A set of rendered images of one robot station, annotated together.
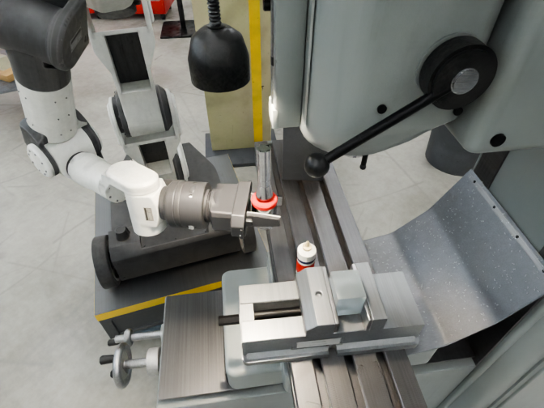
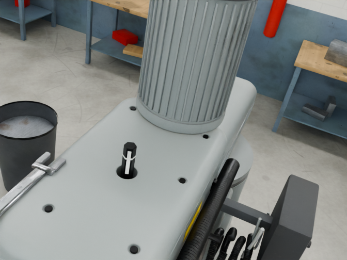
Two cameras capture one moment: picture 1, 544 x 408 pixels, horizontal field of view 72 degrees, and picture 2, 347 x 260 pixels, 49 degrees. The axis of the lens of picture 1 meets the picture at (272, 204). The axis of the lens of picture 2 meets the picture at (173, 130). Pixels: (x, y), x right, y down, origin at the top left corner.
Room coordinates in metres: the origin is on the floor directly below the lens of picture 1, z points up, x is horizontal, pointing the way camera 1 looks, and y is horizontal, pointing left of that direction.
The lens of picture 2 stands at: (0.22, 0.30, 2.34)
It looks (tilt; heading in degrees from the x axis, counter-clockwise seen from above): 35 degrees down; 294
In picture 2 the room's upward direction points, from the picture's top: 12 degrees clockwise
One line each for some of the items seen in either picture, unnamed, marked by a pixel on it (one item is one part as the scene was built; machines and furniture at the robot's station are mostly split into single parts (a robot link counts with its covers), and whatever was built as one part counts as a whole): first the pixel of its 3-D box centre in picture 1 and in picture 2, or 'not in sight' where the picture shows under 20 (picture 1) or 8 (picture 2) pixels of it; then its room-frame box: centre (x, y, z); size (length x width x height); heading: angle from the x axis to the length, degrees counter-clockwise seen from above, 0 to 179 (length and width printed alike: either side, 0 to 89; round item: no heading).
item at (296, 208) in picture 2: not in sight; (287, 231); (0.18, -0.47, 1.62); 0.20 x 0.09 x 0.21; 97
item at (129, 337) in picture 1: (142, 336); not in sight; (0.55, 0.42, 0.49); 0.22 x 0.06 x 0.06; 97
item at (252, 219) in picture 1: (262, 222); not in sight; (0.46, 0.02, 1.13); 0.06 x 0.02 x 0.03; 85
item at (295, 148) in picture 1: (303, 130); not in sight; (0.93, -0.09, 1.01); 0.22 x 0.12 x 0.20; 178
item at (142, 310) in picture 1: (181, 246); not in sight; (1.14, 0.44, 0.20); 0.78 x 0.68 x 0.40; 18
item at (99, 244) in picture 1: (106, 261); not in sight; (0.83, 0.62, 0.50); 0.20 x 0.05 x 0.20; 18
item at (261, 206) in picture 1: (264, 199); not in sight; (0.49, 0.01, 1.16); 0.05 x 0.05 x 0.01
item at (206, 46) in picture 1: (218, 53); not in sight; (0.43, 0.06, 1.45); 0.07 x 0.07 x 0.06
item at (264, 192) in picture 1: (264, 174); not in sight; (0.49, 0.01, 1.22); 0.03 x 0.03 x 0.11
